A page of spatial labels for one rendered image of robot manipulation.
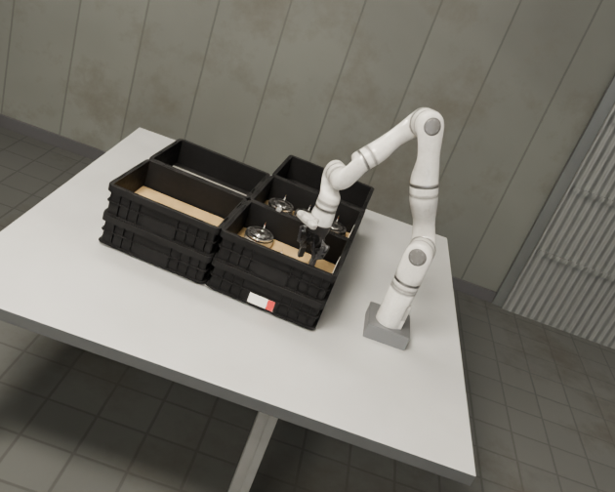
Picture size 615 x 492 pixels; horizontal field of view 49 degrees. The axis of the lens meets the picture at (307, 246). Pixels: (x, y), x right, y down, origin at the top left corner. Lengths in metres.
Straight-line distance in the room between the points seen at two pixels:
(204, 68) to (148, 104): 0.44
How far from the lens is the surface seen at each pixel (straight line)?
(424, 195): 2.14
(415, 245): 2.19
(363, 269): 2.74
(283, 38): 4.11
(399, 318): 2.31
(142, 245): 2.31
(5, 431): 2.67
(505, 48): 4.10
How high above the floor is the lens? 1.93
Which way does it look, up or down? 27 degrees down
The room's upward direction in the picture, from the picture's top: 20 degrees clockwise
